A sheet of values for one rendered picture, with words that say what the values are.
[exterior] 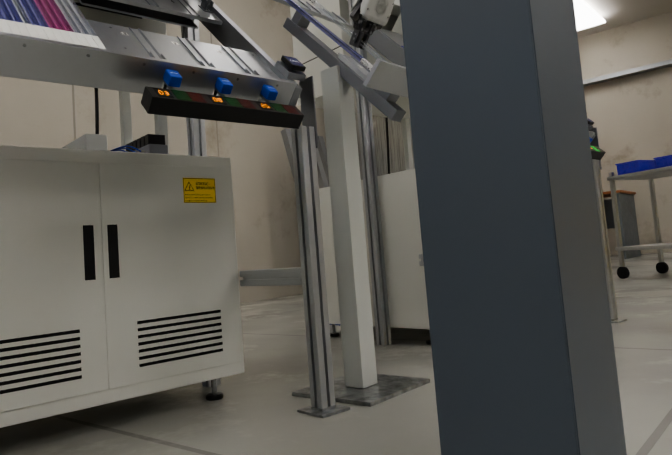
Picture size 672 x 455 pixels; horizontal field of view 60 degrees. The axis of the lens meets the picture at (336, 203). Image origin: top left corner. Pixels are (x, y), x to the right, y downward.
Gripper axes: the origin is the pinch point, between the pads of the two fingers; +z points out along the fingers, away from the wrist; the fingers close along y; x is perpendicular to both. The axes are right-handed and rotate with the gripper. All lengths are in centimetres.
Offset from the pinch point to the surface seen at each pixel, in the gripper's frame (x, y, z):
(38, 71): -3, -75, 22
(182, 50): 6.4, -44.1, 14.9
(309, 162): -16.7, -19.1, 28.3
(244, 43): 16.2, -21.3, 11.4
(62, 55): -3, -72, 19
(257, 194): 241, 224, 168
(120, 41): 7, -58, 16
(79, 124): 263, 67, 131
